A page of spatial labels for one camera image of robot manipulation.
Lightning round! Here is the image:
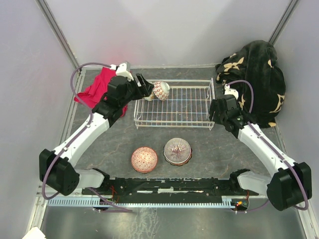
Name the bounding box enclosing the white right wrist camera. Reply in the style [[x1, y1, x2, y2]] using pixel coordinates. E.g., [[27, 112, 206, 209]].
[[223, 84, 239, 100]]

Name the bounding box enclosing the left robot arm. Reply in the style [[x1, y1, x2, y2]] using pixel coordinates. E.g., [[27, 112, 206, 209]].
[[39, 74, 154, 196]]

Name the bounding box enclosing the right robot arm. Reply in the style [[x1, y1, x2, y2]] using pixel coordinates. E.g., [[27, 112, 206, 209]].
[[209, 95, 312, 211]]

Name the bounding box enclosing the white wire dish rack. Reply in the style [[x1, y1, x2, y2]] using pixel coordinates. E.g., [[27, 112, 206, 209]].
[[134, 79, 215, 130]]

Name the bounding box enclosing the white paper corner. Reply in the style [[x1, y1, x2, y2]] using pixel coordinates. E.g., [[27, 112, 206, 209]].
[[22, 227, 46, 239]]

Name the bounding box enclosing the blue triangle pattern bowl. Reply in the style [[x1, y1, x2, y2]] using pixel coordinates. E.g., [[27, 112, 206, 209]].
[[153, 81, 170, 101]]

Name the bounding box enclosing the black floral blanket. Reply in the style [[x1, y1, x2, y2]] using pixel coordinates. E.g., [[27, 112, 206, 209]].
[[215, 40, 286, 128]]

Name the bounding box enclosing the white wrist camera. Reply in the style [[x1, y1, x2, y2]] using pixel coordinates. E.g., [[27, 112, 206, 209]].
[[223, 84, 239, 100], [110, 62, 133, 79]]

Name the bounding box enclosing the red folded t-shirt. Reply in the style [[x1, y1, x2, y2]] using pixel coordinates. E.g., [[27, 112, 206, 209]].
[[77, 67, 116, 109]]

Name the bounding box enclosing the floral orange green bowl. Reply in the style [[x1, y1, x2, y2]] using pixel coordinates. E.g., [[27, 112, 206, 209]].
[[143, 92, 155, 101]]

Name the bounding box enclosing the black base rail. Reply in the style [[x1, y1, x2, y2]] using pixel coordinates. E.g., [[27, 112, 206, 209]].
[[96, 177, 258, 204]]

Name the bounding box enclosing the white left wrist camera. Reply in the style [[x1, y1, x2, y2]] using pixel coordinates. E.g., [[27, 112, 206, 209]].
[[110, 62, 133, 79]]

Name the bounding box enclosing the red rimmed bowl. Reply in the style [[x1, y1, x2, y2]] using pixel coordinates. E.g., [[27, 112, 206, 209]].
[[131, 146, 158, 173]]

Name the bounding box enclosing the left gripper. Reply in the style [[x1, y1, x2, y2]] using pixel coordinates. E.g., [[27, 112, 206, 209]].
[[120, 73, 155, 108]]

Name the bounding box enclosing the purple striped bowl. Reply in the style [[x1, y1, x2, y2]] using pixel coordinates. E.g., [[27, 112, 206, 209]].
[[163, 138, 192, 166]]

